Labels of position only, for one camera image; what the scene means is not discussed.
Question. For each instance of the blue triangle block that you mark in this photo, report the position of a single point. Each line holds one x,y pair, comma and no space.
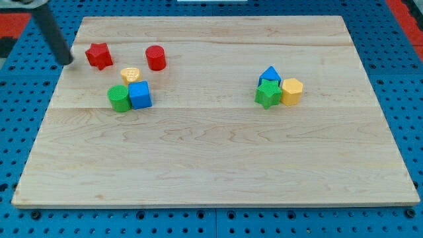
270,74

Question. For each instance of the yellow heart block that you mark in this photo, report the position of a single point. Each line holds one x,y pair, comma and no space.
131,75

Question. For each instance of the light wooden board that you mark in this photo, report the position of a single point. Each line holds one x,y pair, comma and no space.
205,142

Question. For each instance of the green star block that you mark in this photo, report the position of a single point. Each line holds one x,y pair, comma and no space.
268,93

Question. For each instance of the blue cube block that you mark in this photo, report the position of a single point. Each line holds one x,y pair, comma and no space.
140,95

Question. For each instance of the red cylinder block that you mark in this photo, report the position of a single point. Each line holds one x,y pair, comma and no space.
156,58

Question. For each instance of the yellow hexagon block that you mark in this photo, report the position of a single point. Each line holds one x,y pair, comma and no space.
292,90

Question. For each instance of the green cylinder block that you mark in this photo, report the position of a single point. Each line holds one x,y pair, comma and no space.
118,95

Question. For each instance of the red star block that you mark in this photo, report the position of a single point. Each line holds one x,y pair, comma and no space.
99,56

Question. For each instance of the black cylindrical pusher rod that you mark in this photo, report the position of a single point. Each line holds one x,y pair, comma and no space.
46,22

